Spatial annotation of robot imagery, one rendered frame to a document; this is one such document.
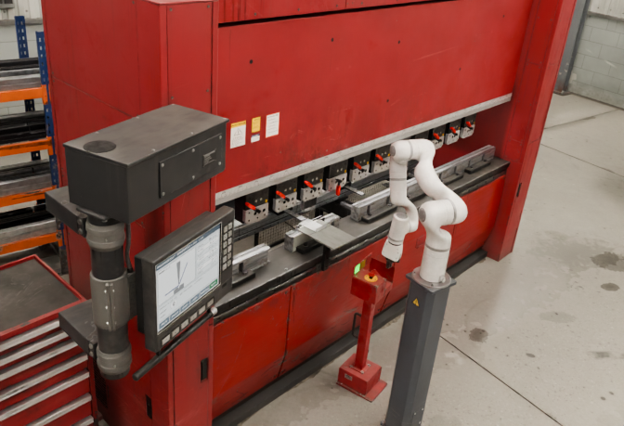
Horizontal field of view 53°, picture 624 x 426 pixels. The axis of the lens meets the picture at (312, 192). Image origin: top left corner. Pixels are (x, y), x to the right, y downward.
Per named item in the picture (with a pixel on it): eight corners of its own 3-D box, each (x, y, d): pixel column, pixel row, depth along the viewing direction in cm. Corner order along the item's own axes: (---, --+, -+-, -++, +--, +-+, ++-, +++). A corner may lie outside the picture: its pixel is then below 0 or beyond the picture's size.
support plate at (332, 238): (333, 250, 328) (333, 249, 328) (297, 230, 344) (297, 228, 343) (356, 239, 340) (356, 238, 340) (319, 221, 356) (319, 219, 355)
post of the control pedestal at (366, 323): (361, 370, 375) (372, 295, 352) (354, 367, 378) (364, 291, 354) (366, 366, 379) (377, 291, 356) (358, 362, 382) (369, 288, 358)
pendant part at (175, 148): (136, 398, 211) (124, 164, 174) (82, 370, 220) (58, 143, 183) (225, 319, 252) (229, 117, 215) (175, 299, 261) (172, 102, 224)
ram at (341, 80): (185, 216, 276) (184, 32, 241) (174, 210, 280) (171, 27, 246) (510, 100, 479) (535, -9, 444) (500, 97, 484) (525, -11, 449)
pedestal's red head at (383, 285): (374, 305, 344) (378, 277, 336) (349, 293, 351) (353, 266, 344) (392, 289, 359) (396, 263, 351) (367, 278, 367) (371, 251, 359)
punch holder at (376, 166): (372, 174, 374) (376, 148, 367) (362, 170, 379) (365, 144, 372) (388, 168, 384) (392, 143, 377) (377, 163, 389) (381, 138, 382)
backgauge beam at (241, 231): (169, 271, 318) (169, 252, 314) (153, 259, 327) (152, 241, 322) (426, 163, 474) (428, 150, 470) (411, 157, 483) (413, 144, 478)
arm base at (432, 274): (459, 281, 309) (465, 249, 301) (432, 293, 298) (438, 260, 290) (430, 263, 322) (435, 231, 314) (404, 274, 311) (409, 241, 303)
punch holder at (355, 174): (351, 183, 360) (354, 156, 353) (340, 178, 365) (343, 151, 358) (368, 176, 371) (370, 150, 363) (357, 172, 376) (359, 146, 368)
